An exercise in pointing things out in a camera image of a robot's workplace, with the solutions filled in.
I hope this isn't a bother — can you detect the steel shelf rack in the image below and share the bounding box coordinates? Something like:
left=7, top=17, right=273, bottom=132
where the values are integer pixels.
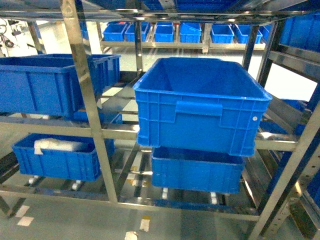
left=0, top=0, right=320, bottom=240

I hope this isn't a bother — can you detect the long blue crate middle shelf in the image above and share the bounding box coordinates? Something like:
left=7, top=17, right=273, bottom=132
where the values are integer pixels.
left=0, top=53, right=121, bottom=117

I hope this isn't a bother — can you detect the large blue target crate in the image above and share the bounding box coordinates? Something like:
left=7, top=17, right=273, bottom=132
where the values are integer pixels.
left=133, top=57, right=272, bottom=157

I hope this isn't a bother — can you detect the blue crate below target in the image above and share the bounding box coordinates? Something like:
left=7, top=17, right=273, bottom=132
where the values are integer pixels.
left=151, top=147, right=246, bottom=194

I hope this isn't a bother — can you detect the blue crate with white bag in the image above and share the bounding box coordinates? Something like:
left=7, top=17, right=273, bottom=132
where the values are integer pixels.
left=12, top=133, right=101, bottom=182

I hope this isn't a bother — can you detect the white plastic bag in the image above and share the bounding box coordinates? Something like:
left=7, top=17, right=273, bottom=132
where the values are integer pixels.
left=33, top=138, right=88, bottom=155

